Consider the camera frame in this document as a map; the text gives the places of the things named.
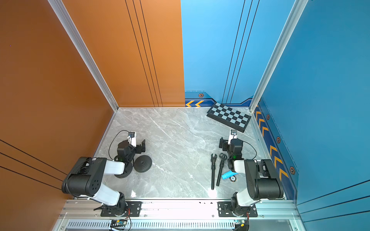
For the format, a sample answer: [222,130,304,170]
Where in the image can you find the black mic clip pole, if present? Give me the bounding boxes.
[216,154,228,186]
[211,154,217,190]

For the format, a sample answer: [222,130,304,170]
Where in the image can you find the black round stand base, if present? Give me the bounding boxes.
[134,155,152,173]

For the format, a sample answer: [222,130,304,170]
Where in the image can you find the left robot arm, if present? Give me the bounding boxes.
[61,138,145,217]

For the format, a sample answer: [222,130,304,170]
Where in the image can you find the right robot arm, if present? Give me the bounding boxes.
[219,138,284,217]

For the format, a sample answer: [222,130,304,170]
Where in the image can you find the folded chess board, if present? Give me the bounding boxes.
[207,103,251,132]

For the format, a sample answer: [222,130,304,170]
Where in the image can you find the light blue tube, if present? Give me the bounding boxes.
[221,171,237,180]

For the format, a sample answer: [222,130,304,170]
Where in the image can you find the left circuit board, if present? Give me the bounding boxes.
[109,219,128,231]

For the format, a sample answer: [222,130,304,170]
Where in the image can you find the circuit board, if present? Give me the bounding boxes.
[109,219,128,231]
[233,220,250,231]

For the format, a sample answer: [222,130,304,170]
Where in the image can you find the right circuit board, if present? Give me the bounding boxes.
[233,220,250,231]

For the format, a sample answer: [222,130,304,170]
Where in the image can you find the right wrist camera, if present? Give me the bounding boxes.
[228,130,238,145]

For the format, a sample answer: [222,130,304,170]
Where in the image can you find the aluminium front rail frame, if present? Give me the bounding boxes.
[53,199,305,231]

